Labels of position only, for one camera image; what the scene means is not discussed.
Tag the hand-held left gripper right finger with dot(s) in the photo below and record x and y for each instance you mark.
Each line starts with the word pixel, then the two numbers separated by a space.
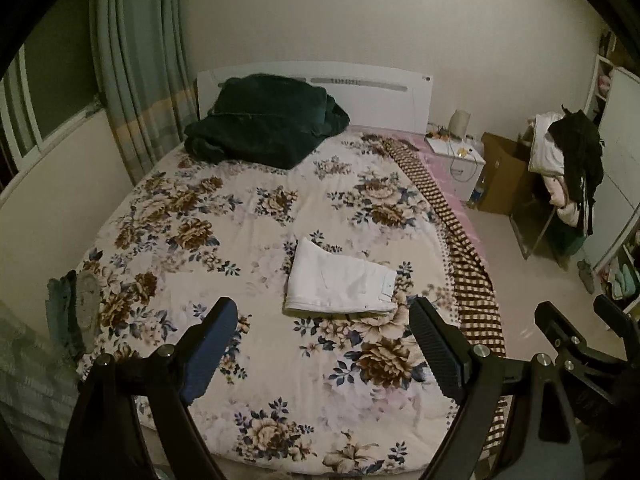
pixel 440 355

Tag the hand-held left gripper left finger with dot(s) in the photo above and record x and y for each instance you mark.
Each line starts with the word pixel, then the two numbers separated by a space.
pixel 202 360

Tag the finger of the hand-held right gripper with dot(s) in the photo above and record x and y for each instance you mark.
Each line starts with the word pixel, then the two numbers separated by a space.
pixel 610 312
pixel 557 325

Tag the white pants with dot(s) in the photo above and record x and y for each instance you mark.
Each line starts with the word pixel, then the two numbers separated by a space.
pixel 335 280

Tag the folded pale teal clothes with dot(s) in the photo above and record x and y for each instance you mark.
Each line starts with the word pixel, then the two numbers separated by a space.
pixel 624 280

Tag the dark slipper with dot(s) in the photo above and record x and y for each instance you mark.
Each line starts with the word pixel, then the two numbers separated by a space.
pixel 586 276

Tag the brown checkered blanket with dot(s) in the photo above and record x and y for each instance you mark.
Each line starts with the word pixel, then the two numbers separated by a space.
pixel 470 280

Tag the grey folded cloth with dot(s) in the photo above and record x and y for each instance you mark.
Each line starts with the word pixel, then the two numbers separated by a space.
pixel 89 300

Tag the floral blanket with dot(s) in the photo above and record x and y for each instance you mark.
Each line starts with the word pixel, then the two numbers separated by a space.
pixel 250 220

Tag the clear water bottle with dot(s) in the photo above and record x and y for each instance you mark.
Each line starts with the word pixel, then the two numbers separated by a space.
pixel 477 192

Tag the tall cardboard box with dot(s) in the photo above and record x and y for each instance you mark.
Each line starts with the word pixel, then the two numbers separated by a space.
pixel 502 180

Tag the pile of white pink clothes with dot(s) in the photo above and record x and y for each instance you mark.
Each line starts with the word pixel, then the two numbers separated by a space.
pixel 547 155

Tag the green striped curtain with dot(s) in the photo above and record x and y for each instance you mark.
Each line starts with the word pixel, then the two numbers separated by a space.
pixel 140 60
pixel 35 390

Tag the black garment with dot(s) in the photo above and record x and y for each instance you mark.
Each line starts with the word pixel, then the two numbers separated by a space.
pixel 577 145

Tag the white wardrobe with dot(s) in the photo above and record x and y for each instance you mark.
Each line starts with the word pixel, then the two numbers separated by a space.
pixel 620 135

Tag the pink bedsheet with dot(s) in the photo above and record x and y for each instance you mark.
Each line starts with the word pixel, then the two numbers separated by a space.
pixel 440 170

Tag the white nightstand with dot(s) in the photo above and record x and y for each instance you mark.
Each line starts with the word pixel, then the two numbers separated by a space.
pixel 462 165

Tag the cream table lamp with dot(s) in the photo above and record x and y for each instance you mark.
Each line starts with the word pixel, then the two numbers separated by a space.
pixel 459 124

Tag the dark green blanket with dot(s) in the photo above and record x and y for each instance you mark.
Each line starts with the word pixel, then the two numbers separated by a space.
pixel 260 125

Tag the white bed headboard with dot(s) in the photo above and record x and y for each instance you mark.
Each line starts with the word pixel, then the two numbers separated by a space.
pixel 380 105

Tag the white framed window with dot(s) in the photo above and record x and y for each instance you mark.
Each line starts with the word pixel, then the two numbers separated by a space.
pixel 30 100

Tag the metal frame chair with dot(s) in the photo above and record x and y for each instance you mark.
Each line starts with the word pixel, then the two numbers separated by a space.
pixel 532 230

